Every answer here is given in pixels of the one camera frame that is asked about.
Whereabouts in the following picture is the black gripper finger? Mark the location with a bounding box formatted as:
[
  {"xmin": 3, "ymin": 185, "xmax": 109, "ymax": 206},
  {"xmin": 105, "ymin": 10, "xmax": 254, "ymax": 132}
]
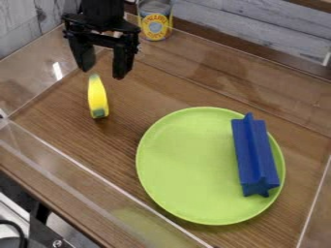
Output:
[
  {"xmin": 69, "ymin": 34, "xmax": 97, "ymax": 72},
  {"xmin": 113, "ymin": 44, "xmax": 135, "ymax": 79}
]

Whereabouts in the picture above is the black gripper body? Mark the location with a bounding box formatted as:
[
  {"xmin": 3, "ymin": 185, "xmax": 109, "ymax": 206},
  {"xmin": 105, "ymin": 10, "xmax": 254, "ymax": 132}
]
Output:
[{"xmin": 62, "ymin": 0, "xmax": 142, "ymax": 53}]

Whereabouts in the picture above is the yellow toy banana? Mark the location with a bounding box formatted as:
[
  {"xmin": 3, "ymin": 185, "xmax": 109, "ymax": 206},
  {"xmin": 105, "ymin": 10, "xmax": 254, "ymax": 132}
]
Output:
[{"xmin": 89, "ymin": 74, "xmax": 109, "ymax": 119}]

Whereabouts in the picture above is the green round plate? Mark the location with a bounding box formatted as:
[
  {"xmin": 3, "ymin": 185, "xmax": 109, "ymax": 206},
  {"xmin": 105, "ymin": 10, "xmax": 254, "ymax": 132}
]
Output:
[{"xmin": 137, "ymin": 107, "xmax": 286, "ymax": 226}]

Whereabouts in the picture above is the yellow labelled tin can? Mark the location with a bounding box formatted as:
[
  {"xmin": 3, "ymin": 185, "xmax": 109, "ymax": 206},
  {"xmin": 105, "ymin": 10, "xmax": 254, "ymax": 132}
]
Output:
[{"xmin": 138, "ymin": 0, "xmax": 174, "ymax": 42}]

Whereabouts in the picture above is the blue star-shaped block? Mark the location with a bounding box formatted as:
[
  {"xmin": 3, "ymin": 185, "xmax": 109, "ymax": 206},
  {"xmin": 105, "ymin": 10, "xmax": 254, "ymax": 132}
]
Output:
[{"xmin": 231, "ymin": 112, "xmax": 281, "ymax": 198}]

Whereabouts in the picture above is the clear acrylic tray wall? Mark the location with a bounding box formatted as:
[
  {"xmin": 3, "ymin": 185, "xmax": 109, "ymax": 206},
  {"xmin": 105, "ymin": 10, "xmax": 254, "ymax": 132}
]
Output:
[{"xmin": 0, "ymin": 10, "xmax": 331, "ymax": 248}]

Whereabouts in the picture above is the black cable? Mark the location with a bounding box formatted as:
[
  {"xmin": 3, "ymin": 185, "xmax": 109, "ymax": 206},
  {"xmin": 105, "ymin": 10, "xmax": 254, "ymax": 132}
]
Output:
[{"xmin": 0, "ymin": 219, "xmax": 30, "ymax": 248}]

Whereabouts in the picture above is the black metal table bracket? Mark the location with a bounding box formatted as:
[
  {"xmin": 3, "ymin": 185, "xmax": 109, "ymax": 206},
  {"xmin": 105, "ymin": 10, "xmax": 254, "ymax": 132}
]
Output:
[{"xmin": 27, "ymin": 203, "xmax": 75, "ymax": 248}]

